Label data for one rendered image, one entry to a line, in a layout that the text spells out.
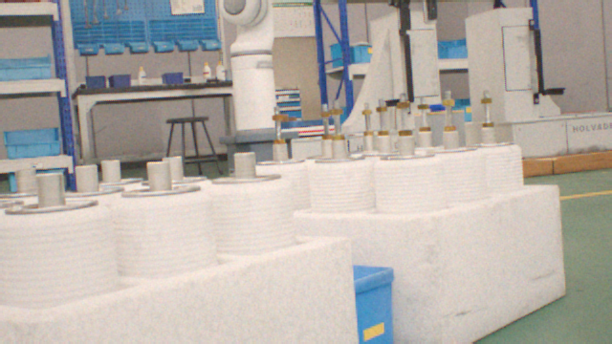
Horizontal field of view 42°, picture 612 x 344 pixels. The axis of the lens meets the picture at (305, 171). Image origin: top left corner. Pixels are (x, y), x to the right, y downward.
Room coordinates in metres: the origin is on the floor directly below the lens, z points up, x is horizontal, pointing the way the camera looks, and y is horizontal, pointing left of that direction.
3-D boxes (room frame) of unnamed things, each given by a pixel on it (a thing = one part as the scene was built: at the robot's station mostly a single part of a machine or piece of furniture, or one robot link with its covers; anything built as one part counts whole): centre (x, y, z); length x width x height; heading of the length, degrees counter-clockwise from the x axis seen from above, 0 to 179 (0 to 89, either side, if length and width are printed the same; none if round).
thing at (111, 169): (1.00, 0.24, 0.26); 0.02 x 0.02 x 0.03
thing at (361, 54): (6.60, -0.54, 0.90); 0.50 x 0.38 x 0.21; 21
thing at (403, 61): (3.69, -0.20, 0.45); 0.82 x 0.57 x 0.74; 110
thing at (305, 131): (3.60, -0.02, 0.29); 0.30 x 0.30 x 0.06
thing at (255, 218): (0.84, 0.06, 0.16); 0.10 x 0.10 x 0.18
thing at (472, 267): (1.24, -0.13, 0.09); 0.39 x 0.39 x 0.18; 49
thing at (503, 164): (1.25, -0.30, 0.16); 0.10 x 0.10 x 0.18
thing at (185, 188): (0.75, 0.14, 0.25); 0.08 x 0.08 x 0.01
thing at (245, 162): (0.84, 0.06, 0.26); 0.02 x 0.02 x 0.03
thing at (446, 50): (6.90, -1.36, 0.90); 0.50 x 0.38 x 0.21; 18
